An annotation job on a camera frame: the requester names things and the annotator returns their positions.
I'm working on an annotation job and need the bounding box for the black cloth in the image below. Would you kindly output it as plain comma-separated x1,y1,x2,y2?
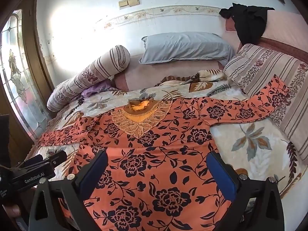
219,2,275,44

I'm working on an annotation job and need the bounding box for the striped floral pillow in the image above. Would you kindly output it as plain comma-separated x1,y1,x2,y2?
223,43,308,166

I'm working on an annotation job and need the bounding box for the pink padded headboard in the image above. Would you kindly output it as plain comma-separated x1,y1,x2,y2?
225,10,308,63

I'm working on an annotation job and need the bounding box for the person's left hand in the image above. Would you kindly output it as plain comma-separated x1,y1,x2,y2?
2,203,23,224

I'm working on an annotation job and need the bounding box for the purple cloth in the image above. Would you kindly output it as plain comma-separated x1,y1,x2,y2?
81,80,111,99

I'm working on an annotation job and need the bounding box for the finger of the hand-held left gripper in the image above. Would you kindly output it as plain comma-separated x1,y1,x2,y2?
43,151,68,165
23,154,45,168

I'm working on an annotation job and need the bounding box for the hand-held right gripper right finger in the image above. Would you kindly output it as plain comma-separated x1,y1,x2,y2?
206,150,289,231

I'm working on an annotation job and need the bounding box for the stained glass window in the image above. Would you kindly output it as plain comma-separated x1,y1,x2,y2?
0,10,52,140

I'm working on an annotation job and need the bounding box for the grey pillow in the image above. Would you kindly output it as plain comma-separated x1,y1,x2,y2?
139,32,235,65

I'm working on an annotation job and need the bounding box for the leaf print blanket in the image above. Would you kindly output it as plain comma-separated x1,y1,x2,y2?
29,69,308,222

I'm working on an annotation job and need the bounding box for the pink bed sheet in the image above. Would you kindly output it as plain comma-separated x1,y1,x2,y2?
113,54,241,90

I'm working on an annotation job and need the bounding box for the striped floral bolster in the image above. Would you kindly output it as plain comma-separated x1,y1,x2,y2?
46,45,131,112

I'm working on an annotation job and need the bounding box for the orange floral garment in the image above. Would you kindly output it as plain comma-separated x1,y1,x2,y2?
36,76,290,231

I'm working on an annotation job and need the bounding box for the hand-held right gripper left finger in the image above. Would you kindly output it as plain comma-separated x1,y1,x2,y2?
28,150,109,231

